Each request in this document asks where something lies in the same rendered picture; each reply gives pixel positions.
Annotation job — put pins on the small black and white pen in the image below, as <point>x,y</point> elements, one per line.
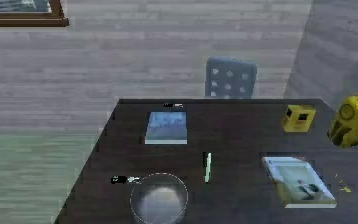
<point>173,105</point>

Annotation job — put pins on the blue book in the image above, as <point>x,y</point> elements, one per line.
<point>167,128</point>

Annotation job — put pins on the dark brown wooden table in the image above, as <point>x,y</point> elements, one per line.
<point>233,140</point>

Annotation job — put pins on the pale green pencil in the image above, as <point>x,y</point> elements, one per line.
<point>207,166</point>

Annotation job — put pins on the grey dotted chair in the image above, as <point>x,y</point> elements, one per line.
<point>230,78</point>

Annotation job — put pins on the clear glass bowl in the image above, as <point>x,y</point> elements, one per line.
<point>158,200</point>

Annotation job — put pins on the small yellow box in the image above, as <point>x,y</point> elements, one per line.
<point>298,118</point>

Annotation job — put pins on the pale grey book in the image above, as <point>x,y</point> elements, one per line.
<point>300,183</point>

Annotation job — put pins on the brown framed window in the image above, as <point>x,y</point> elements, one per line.
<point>23,16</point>

